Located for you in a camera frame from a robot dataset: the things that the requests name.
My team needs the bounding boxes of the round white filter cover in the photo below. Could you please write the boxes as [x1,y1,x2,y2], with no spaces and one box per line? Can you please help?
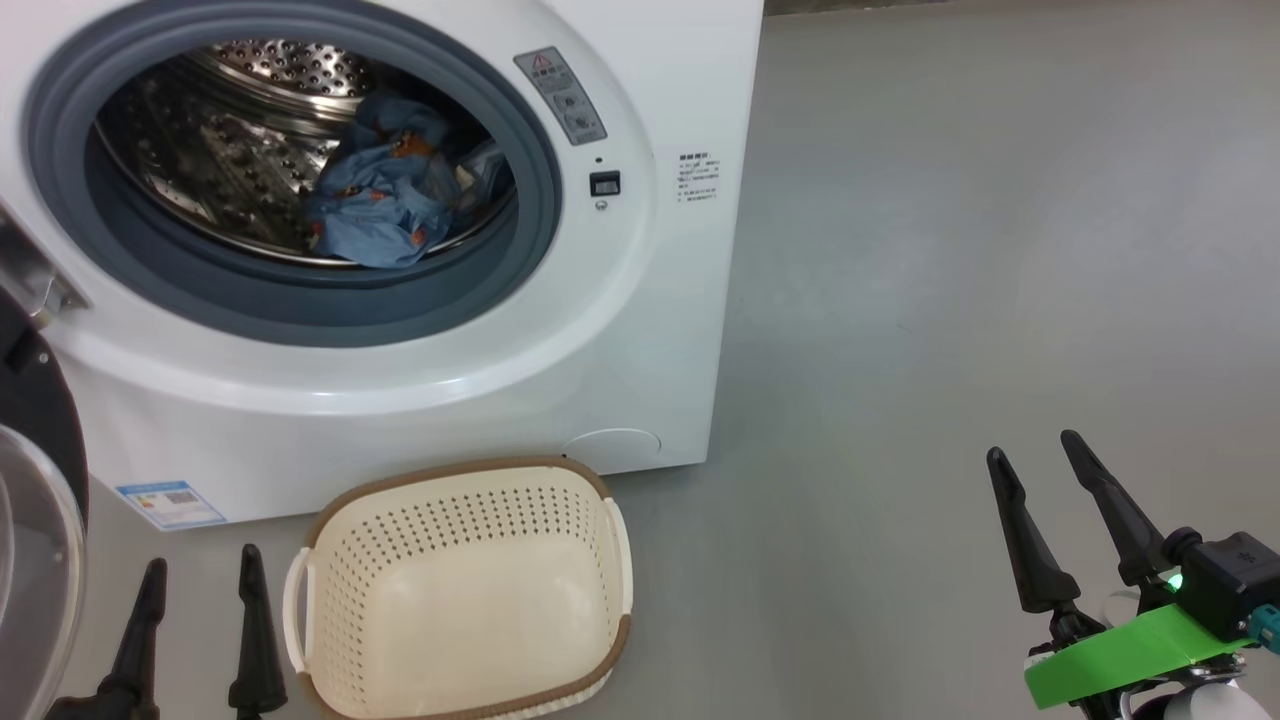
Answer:
[560,428,663,471]

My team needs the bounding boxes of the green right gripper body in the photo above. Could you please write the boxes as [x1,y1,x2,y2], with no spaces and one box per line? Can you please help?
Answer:
[1023,603,1251,711]

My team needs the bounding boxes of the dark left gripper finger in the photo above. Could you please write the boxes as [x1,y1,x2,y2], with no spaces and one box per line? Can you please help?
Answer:
[45,558,169,720]
[228,544,289,719]

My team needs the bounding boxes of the grey warning sticker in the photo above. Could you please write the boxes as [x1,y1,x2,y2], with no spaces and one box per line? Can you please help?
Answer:
[514,47,608,147]

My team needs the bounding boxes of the white front-load washing machine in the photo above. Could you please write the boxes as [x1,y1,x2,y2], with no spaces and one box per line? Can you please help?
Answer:
[0,0,766,526]

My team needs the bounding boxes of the cream perforated laundry basket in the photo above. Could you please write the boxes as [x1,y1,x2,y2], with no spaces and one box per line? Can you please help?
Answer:
[283,457,634,720]

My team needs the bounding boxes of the blue energy label sticker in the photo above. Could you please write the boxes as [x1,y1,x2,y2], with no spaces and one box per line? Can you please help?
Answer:
[115,481,227,531]

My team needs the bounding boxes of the small black text label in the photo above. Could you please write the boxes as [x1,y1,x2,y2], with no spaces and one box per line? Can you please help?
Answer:
[678,152,721,205]

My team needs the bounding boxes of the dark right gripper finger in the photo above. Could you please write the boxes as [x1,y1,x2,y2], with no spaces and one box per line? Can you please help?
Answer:
[1060,430,1171,586]
[986,446,1081,616]

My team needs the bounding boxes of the blue and cream garment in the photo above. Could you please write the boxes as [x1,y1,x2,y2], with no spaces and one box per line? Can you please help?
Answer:
[440,140,519,216]

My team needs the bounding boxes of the black round glass washer door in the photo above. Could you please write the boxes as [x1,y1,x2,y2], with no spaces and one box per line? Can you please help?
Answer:
[0,205,91,720]

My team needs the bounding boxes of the blue fox print garment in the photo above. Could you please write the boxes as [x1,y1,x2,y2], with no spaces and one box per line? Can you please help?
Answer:
[305,92,471,269]

